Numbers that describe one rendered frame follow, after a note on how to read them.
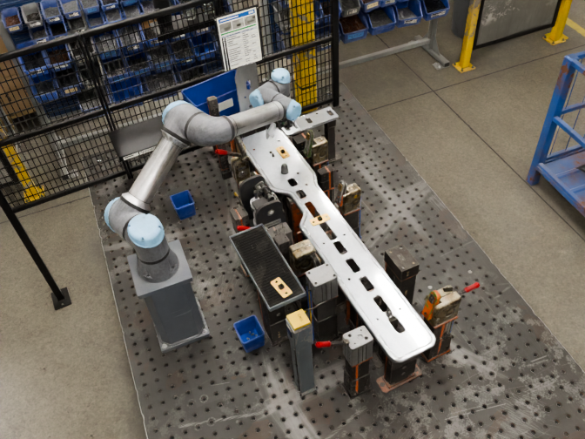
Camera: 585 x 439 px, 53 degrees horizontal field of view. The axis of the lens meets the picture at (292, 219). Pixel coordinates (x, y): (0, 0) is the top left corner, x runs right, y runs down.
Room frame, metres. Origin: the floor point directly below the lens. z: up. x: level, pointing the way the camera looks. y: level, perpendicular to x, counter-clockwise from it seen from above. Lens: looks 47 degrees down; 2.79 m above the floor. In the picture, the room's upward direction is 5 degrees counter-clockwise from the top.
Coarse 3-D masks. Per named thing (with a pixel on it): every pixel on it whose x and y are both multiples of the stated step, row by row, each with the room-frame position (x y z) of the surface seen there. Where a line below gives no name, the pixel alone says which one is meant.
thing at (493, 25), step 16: (480, 0) 4.14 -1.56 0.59; (496, 0) 4.22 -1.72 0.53; (512, 0) 4.28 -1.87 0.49; (528, 0) 4.34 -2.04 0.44; (544, 0) 4.39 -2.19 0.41; (560, 0) 4.42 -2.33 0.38; (480, 16) 4.17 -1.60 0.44; (496, 16) 4.23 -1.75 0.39; (512, 16) 4.29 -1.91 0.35; (528, 16) 4.36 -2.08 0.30; (544, 16) 4.41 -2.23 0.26; (560, 16) 4.42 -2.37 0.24; (480, 32) 4.20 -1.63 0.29; (496, 32) 4.25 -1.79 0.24; (512, 32) 4.31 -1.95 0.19; (528, 32) 4.34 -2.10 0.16; (560, 32) 4.42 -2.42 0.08; (464, 48) 4.15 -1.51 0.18; (464, 64) 4.13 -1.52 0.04
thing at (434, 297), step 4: (432, 292) 1.18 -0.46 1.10; (436, 292) 1.17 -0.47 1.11; (428, 296) 1.18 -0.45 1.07; (432, 296) 1.17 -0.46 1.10; (436, 296) 1.16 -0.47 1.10; (440, 296) 1.16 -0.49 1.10; (428, 300) 1.17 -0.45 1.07; (432, 300) 1.16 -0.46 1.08; (436, 300) 1.15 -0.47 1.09; (428, 304) 1.17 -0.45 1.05; (432, 304) 1.16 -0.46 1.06; (436, 304) 1.16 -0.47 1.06; (424, 308) 1.18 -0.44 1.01; (428, 308) 1.16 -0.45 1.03; (432, 308) 1.15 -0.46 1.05; (424, 312) 1.17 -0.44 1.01; (428, 312) 1.15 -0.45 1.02; (432, 312) 1.15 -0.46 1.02; (428, 316) 1.15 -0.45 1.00; (432, 316) 1.15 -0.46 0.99
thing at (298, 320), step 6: (294, 312) 1.11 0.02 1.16; (300, 312) 1.11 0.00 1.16; (288, 318) 1.09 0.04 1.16; (294, 318) 1.09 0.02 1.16; (300, 318) 1.09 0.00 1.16; (306, 318) 1.08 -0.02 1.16; (294, 324) 1.06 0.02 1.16; (300, 324) 1.06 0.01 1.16; (306, 324) 1.06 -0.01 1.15; (294, 330) 1.05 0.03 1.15
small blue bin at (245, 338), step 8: (248, 320) 1.36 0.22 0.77; (256, 320) 1.35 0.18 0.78; (240, 328) 1.34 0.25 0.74; (248, 328) 1.35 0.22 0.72; (256, 328) 1.35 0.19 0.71; (240, 336) 1.33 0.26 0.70; (248, 336) 1.32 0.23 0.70; (256, 336) 1.32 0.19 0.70; (264, 336) 1.28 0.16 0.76; (248, 344) 1.25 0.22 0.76; (256, 344) 1.26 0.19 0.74; (264, 344) 1.28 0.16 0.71; (248, 352) 1.25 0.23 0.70
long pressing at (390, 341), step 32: (256, 160) 2.08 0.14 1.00; (288, 160) 2.05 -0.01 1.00; (288, 192) 1.84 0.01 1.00; (320, 192) 1.82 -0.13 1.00; (320, 256) 1.47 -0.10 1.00; (352, 256) 1.46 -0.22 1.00; (352, 288) 1.30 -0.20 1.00; (384, 288) 1.29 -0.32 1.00; (384, 320) 1.15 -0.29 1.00; (416, 320) 1.14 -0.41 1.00; (384, 352) 1.03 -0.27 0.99; (416, 352) 1.01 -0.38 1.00
